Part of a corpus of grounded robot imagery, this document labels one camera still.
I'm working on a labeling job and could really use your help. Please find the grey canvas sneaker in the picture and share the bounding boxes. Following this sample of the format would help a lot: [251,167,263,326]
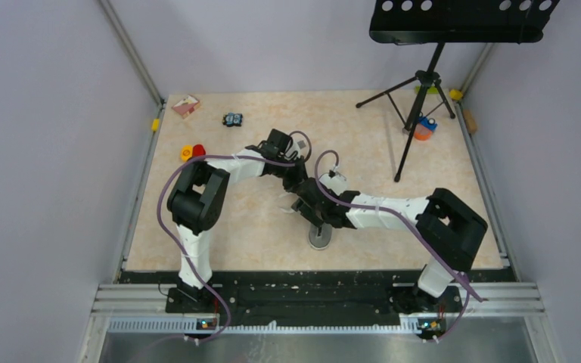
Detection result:
[309,224,333,250]

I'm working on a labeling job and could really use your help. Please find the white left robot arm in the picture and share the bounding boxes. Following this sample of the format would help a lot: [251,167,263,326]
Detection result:
[158,129,312,313]

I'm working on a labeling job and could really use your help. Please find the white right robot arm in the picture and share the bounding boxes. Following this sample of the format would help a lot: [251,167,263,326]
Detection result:
[283,178,488,312]

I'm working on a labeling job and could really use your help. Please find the small black blue toy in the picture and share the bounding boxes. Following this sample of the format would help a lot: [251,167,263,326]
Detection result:
[222,113,243,127]

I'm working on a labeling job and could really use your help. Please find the red round toy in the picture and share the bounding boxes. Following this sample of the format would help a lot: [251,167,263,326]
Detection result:
[192,144,207,157]

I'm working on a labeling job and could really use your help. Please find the yellow round toy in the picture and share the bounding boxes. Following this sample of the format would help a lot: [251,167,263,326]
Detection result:
[180,145,194,162]

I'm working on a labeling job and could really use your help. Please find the pink and white box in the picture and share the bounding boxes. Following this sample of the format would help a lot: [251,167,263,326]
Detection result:
[172,95,200,119]

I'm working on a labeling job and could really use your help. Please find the yellow corner clip left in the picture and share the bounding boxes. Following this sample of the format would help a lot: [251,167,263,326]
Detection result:
[151,119,160,132]

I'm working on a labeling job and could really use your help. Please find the yellow corner clip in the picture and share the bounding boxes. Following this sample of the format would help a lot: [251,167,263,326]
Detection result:
[449,88,464,101]
[151,119,160,132]

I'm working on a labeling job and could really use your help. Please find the orange blue toy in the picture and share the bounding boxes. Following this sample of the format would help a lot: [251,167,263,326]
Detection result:
[414,116,437,141]

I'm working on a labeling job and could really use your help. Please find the black music stand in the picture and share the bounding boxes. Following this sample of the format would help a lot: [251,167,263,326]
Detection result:
[356,0,558,182]

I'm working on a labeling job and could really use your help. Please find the yellow corner clip right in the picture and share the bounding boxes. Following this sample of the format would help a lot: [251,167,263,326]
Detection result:
[449,88,464,101]

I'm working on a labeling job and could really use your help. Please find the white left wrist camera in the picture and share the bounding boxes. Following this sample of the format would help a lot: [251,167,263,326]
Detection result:
[290,140,309,157]

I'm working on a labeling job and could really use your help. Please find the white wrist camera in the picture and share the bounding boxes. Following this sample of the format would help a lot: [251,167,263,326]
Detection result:
[290,140,309,157]
[319,171,348,196]

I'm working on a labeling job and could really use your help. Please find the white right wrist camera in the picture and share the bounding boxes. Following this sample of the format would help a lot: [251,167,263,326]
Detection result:
[319,171,348,196]

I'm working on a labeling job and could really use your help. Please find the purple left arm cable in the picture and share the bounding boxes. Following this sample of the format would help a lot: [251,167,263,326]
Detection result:
[157,130,313,346]

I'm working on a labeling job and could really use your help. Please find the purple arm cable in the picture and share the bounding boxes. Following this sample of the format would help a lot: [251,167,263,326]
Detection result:
[157,130,313,346]
[313,150,485,343]

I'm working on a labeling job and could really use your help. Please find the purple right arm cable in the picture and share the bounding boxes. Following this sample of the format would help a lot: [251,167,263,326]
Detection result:
[313,150,485,343]

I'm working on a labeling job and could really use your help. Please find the white slotted cable duct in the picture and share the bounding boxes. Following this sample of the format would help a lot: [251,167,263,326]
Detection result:
[107,317,421,335]

